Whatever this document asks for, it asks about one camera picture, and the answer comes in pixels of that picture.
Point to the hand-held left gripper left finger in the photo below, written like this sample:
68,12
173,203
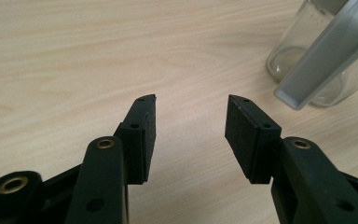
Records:
136,149

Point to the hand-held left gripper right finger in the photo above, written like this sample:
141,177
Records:
248,146

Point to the clear jar with grey lid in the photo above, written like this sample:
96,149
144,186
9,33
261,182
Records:
326,59

